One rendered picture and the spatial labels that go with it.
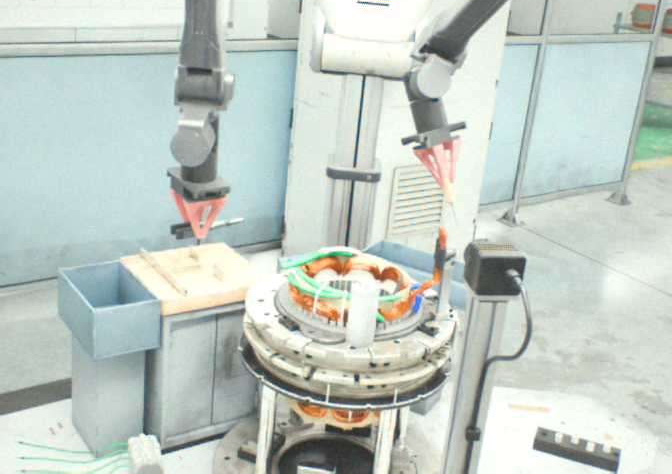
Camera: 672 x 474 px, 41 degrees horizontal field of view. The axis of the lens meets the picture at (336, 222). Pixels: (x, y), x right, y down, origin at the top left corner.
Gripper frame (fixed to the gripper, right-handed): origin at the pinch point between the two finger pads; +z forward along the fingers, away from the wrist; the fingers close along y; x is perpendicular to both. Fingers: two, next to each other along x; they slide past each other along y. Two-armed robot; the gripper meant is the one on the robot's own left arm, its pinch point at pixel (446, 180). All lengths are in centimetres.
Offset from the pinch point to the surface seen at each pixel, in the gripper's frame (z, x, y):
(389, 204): 26, 196, 101
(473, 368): 10, -61, -44
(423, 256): 14.0, 13.1, -0.5
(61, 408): 21, 34, -68
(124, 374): 15, 13, -60
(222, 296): 7.1, 6.9, -42.8
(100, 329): 5, 7, -63
